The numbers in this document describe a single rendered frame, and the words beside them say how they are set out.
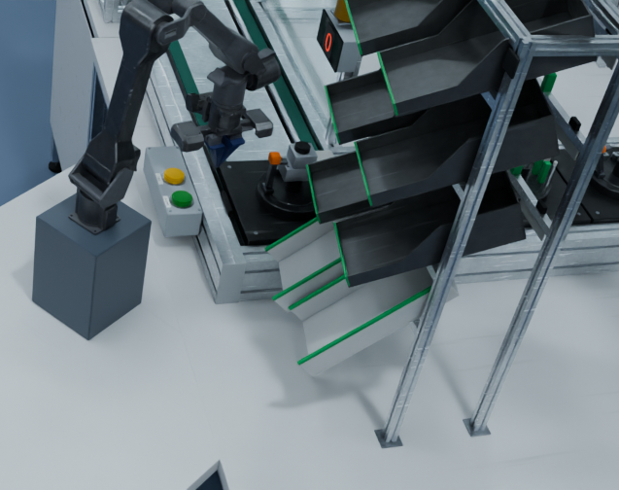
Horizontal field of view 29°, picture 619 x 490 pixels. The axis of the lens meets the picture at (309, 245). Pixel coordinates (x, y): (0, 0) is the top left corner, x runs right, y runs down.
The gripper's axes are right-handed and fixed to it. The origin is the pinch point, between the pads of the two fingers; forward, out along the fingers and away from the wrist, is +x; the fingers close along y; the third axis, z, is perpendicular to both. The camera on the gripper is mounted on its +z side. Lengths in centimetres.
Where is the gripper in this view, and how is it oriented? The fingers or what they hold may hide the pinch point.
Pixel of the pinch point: (219, 151)
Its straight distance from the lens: 223.2
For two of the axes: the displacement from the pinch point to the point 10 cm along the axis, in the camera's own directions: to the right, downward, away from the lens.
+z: -5.0, -6.3, 5.9
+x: -1.8, 7.5, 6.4
